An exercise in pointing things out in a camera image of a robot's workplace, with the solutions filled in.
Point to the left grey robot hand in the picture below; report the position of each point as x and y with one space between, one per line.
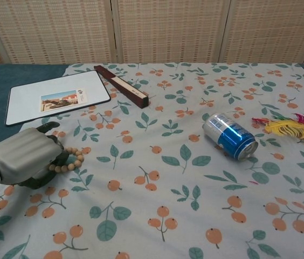
20 153

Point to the landscape photo postcard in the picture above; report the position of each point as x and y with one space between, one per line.
57 101

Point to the white rectangular board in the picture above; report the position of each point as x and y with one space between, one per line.
60 83

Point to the dark red folded fan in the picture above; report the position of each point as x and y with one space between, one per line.
125 86

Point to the floral print tablecloth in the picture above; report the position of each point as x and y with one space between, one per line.
168 189

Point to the blue silver soda can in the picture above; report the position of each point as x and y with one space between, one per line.
233 135

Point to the colourful feather shuttlecock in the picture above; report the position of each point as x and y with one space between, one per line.
284 128

